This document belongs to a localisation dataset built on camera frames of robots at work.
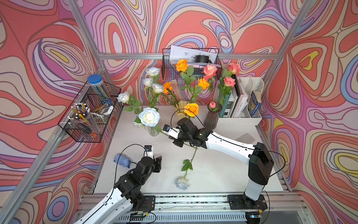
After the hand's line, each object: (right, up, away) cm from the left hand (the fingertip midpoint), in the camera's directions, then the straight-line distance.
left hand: (159, 157), depth 78 cm
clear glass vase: (-7, +13, +22) cm, 27 cm away
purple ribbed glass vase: (+37, +22, +29) cm, 52 cm away
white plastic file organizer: (+65, +48, +26) cm, 85 cm away
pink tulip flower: (+31, +29, +2) cm, 43 cm away
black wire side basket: (-28, +24, -8) cm, 38 cm away
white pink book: (+52, +34, +11) cm, 63 cm away
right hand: (+6, +11, +2) cm, 13 cm away
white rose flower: (+13, -13, -3) cm, 18 cm away
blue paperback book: (+66, +32, +18) cm, 76 cm away
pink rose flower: (+40, +41, +6) cm, 58 cm away
